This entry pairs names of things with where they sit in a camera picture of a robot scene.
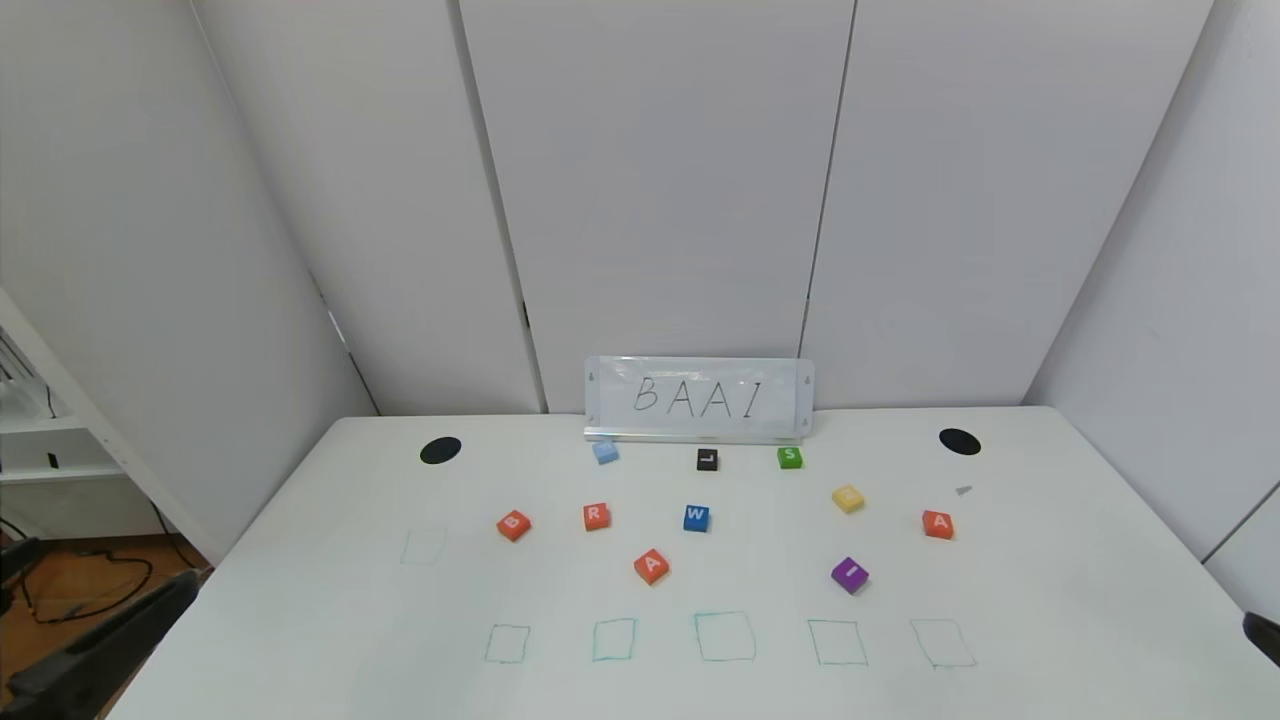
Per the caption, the thin black floor cable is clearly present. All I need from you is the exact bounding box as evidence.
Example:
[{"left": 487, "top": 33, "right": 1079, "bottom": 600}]
[{"left": 0, "top": 500, "right": 201, "bottom": 626}]

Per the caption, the white BAAI sign board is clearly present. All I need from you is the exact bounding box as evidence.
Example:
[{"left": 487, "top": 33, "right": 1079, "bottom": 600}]
[{"left": 584, "top": 356, "right": 815, "bottom": 445}]

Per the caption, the white shelf unit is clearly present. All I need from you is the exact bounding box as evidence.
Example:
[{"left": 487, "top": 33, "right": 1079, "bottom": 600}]
[{"left": 0, "top": 288, "right": 226, "bottom": 566}]

